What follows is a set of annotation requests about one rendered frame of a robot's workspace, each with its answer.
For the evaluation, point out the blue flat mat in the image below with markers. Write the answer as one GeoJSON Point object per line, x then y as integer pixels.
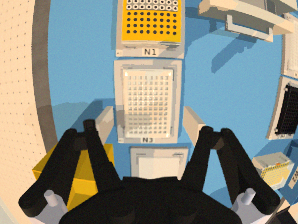
{"type": "Point", "coordinates": [229, 80]}

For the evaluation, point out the beige rectangular box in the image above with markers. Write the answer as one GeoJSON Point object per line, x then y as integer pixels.
{"type": "Point", "coordinates": [250, 13]}

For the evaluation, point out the yellow open-top bin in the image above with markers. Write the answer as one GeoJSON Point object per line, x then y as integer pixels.
{"type": "Point", "coordinates": [83, 186]}

